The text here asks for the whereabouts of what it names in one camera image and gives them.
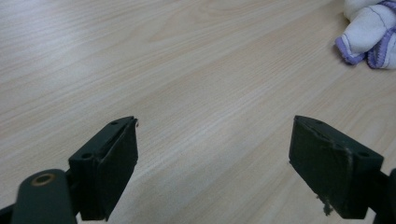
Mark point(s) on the white towel with purple edge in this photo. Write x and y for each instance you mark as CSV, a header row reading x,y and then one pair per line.
x,y
367,28

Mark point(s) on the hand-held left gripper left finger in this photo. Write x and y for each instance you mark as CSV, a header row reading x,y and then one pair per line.
x,y
106,168

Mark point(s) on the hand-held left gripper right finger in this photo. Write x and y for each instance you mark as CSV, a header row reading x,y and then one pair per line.
x,y
330,168

